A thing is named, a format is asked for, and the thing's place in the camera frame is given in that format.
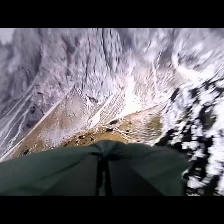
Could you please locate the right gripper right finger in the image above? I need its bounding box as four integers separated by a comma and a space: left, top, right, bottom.
104, 159, 114, 197

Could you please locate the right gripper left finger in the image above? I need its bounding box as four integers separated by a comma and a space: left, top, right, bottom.
95, 159, 105, 197

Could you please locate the dark green garment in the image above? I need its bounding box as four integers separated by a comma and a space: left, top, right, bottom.
0, 139, 190, 197

